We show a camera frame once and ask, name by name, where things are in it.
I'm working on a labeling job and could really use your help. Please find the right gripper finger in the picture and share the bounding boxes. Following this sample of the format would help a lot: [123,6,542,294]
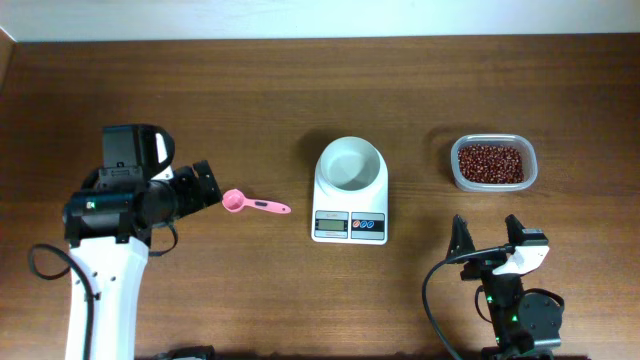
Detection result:
[505,214,525,246]
[446,214,476,264]

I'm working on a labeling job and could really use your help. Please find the pink measuring scoop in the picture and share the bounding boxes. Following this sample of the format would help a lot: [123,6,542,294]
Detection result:
[222,189,291,214]

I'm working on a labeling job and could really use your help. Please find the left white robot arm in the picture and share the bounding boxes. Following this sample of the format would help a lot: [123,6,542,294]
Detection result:
[63,124,222,359]

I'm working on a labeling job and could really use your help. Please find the white digital kitchen scale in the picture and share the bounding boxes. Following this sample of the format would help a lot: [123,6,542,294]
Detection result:
[310,151,389,245]

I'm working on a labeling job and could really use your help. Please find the white bowl on scale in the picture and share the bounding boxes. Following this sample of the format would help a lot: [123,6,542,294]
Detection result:
[318,136,382,192]

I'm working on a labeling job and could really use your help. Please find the red beans in container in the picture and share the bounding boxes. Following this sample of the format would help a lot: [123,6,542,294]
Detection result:
[457,145,524,184]

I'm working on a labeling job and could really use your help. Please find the clear plastic bean container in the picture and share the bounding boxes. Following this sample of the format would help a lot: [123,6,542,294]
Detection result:
[450,134,539,192]

